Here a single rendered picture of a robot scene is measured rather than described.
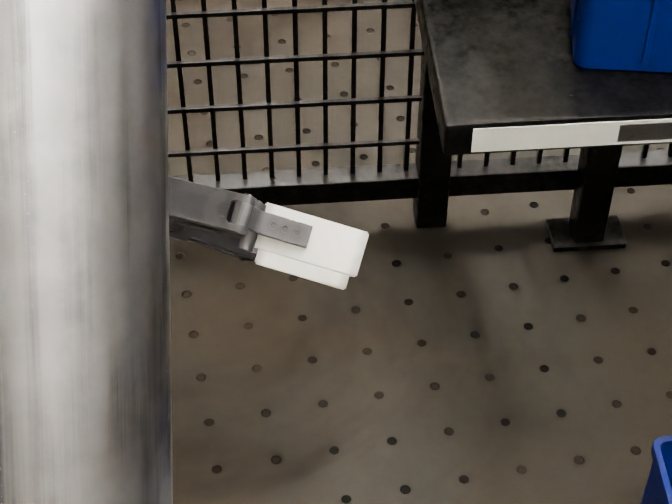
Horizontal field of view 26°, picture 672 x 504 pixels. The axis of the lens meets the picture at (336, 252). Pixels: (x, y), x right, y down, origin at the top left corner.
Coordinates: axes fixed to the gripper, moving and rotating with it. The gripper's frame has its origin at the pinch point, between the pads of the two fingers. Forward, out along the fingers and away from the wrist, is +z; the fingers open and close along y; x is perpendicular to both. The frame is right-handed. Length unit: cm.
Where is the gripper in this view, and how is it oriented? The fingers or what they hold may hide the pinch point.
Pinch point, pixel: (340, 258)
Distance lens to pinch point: 100.8
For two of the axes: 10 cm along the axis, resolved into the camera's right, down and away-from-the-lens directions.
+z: 9.6, 2.9, 0.2
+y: -0.5, 0.9, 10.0
